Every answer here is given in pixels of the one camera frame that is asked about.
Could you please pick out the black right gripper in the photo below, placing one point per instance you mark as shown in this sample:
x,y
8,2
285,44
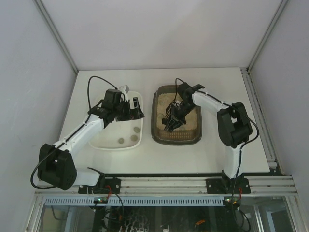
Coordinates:
x,y
176,115

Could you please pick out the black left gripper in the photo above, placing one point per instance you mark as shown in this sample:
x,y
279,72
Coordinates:
x,y
132,112

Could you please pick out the black slotted litter scoop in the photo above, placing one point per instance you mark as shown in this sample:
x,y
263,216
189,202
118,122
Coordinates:
x,y
170,110

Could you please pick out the grey-green clump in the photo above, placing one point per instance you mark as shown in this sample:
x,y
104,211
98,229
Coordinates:
x,y
134,138
121,141
136,129

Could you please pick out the brown translucent litter box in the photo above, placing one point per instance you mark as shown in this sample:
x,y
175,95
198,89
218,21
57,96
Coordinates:
x,y
187,137

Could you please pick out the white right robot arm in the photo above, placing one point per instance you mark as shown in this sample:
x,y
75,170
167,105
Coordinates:
x,y
234,125

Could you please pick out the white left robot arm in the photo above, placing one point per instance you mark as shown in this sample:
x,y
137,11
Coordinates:
x,y
56,162

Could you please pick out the white plastic waste tray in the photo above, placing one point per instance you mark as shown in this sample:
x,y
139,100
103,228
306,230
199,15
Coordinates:
x,y
107,139

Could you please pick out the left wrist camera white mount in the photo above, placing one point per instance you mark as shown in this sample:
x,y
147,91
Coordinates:
x,y
124,89

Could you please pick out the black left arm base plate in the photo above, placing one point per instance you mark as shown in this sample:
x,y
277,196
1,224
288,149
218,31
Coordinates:
x,y
104,186

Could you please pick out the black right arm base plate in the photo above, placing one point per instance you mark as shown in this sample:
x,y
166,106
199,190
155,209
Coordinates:
x,y
227,186

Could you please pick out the right side aluminium rail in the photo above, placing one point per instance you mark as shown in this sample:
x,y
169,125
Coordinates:
x,y
261,123

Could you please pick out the slotted grey cable duct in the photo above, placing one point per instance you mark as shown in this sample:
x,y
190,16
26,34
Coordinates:
x,y
135,201

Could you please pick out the aluminium front frame rail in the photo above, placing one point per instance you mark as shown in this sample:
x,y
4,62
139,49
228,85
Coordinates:
x,y
196,186

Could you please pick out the left aluminium corner post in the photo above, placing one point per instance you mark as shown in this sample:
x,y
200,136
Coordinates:
x,y
55,33

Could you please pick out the aluminium corner post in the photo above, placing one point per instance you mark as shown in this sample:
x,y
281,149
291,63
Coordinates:
x,y
55,33
279,11

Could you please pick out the right aluminium corner post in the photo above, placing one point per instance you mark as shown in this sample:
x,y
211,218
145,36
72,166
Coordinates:
x,y
279,11

